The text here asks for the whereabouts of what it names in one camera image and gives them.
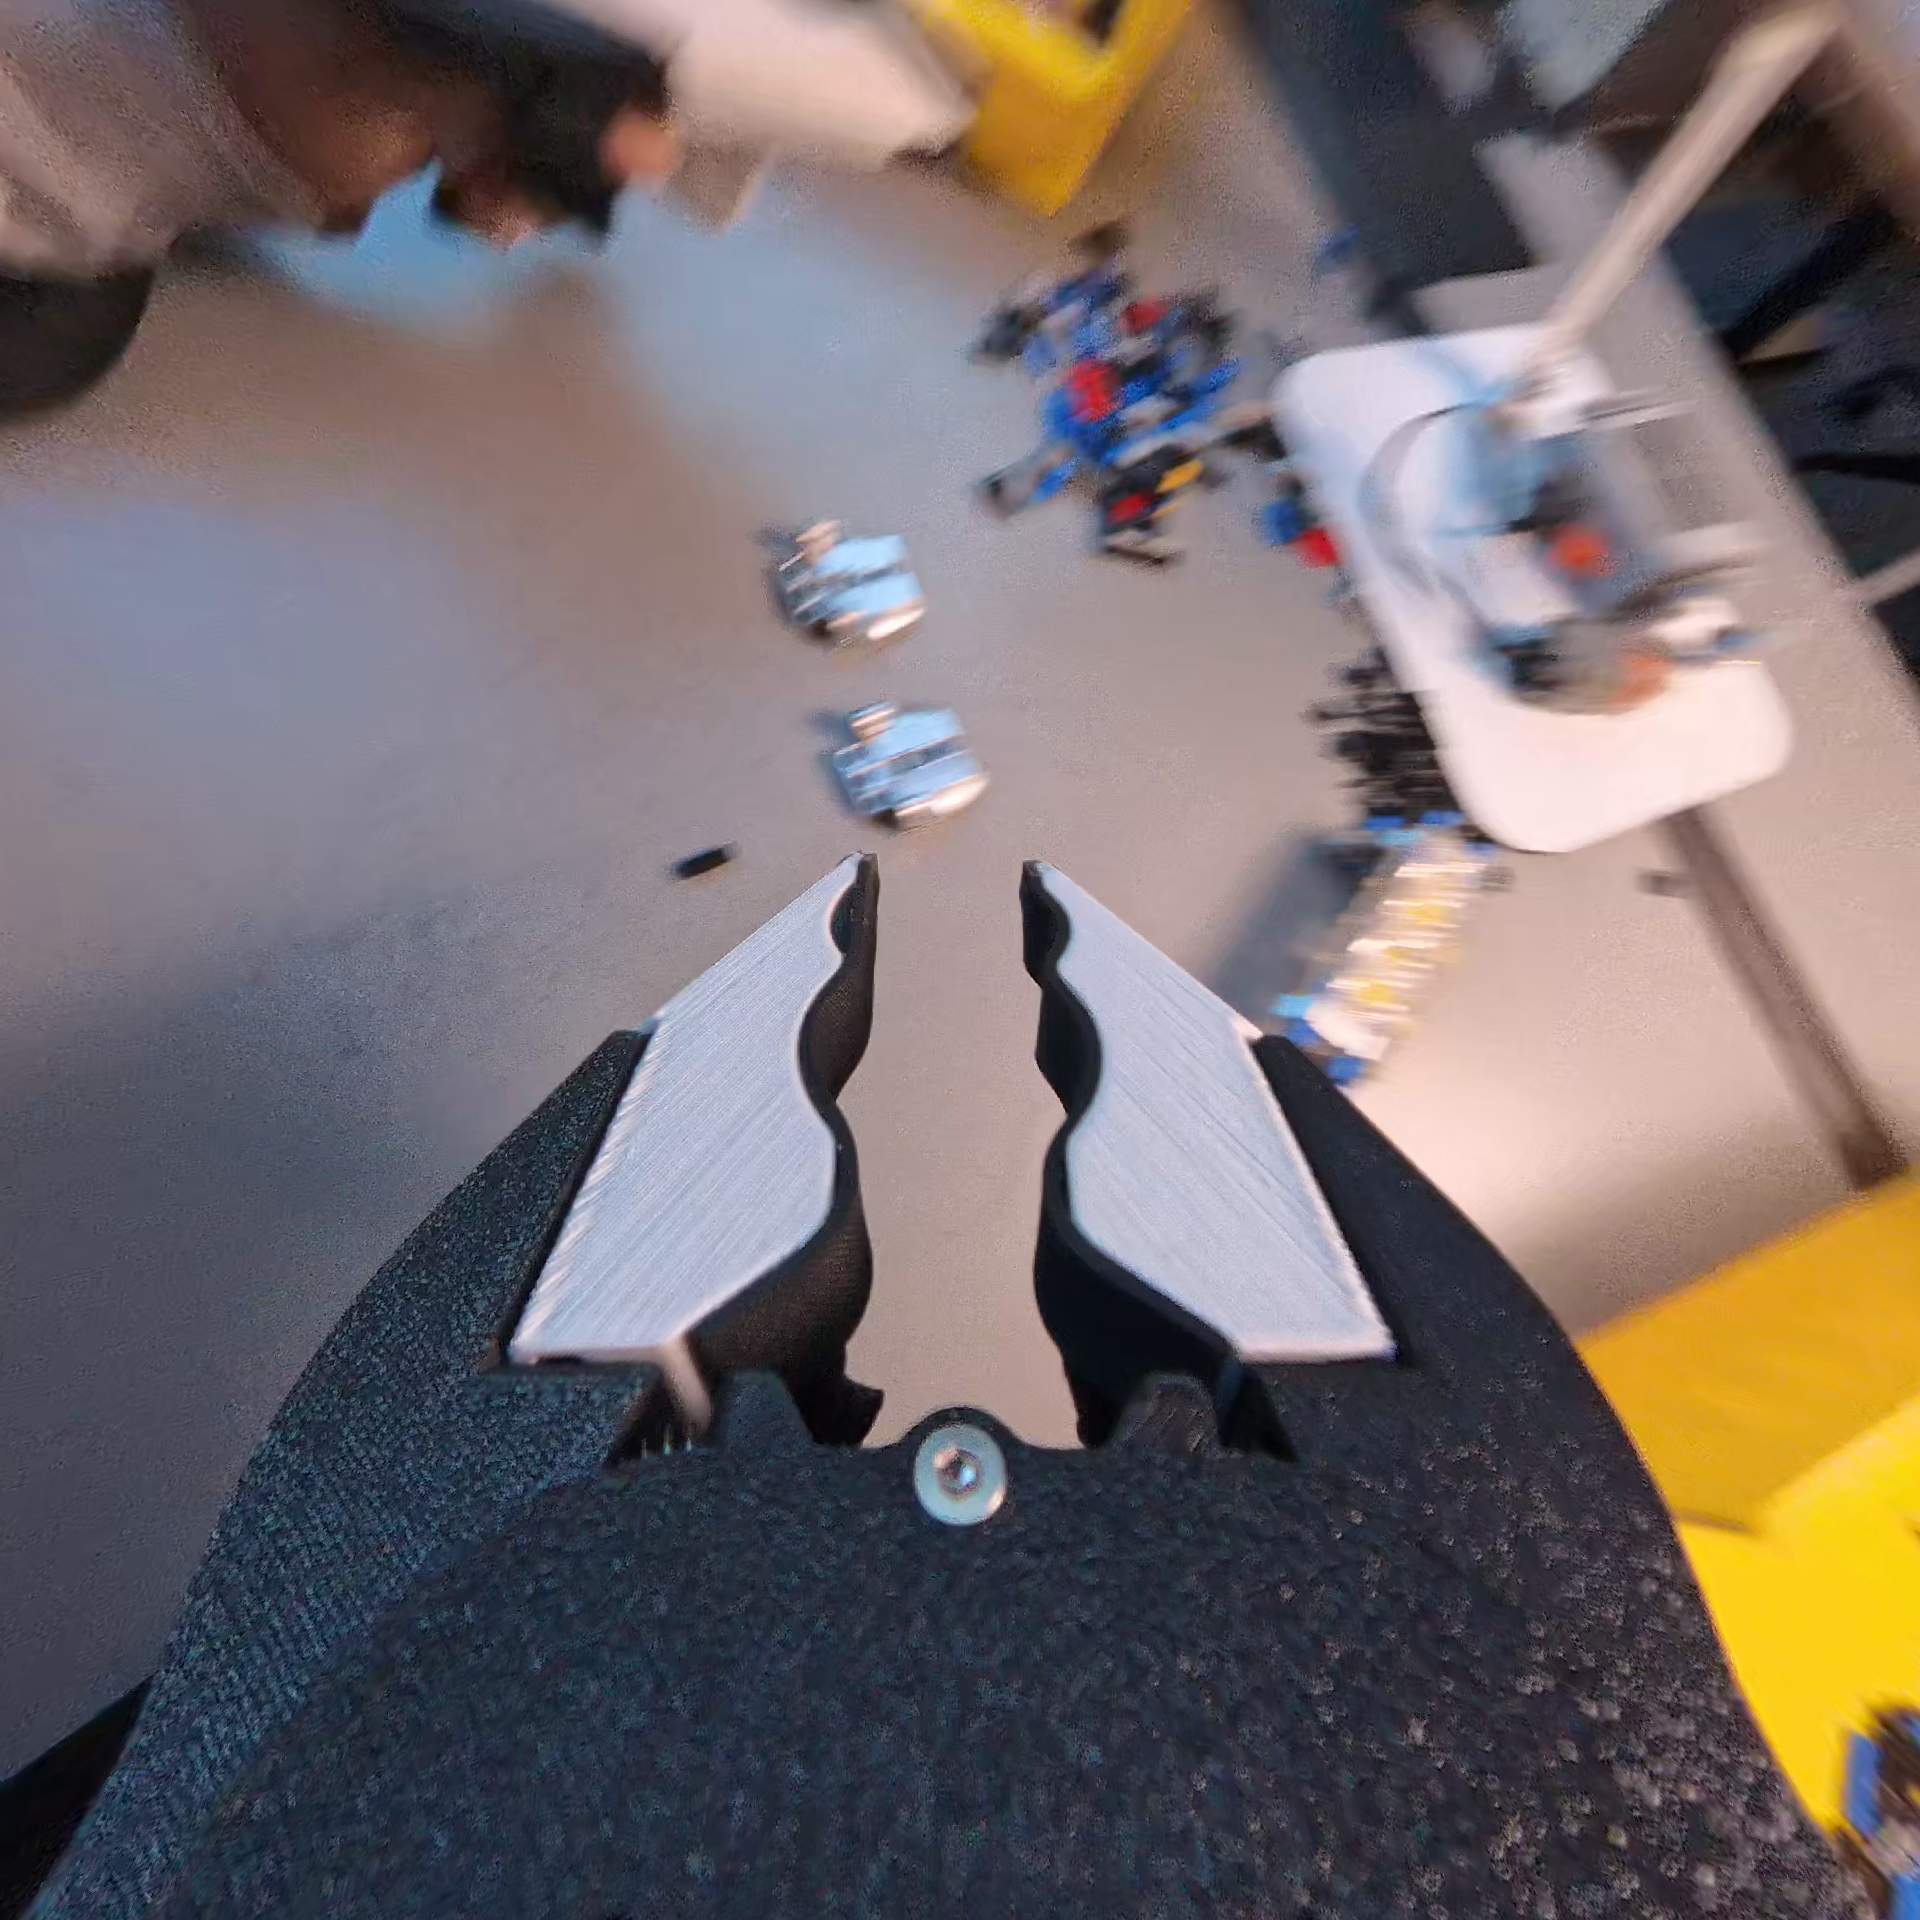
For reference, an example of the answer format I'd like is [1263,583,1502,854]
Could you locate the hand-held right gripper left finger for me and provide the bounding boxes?
[507,854,886,1449]

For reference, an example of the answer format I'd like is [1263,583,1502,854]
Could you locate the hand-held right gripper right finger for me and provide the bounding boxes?
[1019,859,1397,1452]

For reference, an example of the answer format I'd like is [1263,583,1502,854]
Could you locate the yellow bin with small pins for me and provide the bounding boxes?
[1575,1170,1920,1920]

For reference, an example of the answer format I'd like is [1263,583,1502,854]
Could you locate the pile of blue black pins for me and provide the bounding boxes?
[1838,1704,1920,1878]

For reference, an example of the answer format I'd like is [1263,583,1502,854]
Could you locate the black desk mat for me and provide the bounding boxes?
[1246,0,1518,319]

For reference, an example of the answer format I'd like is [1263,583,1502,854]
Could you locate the yellow bin with black beams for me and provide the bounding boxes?
[901,0,1203,214]

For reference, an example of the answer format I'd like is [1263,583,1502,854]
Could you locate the pile of mixed toy pins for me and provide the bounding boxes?
[967,224,1352,572]

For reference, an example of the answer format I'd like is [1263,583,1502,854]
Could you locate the silver toy engine block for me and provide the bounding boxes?
[766,518,924,647]
[816,697,992,828]

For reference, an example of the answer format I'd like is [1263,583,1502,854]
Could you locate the white wooden book stand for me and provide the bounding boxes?
[1267,0,1920,858]

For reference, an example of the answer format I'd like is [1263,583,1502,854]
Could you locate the grey orange toy motor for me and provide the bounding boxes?
[1486,609,1764,714]

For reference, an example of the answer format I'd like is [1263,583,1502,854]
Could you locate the grey battery box with motor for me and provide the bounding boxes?
[1439,406,1667,634]

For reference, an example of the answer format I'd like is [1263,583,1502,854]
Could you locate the dark object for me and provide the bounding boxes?
[0,271,154,415]

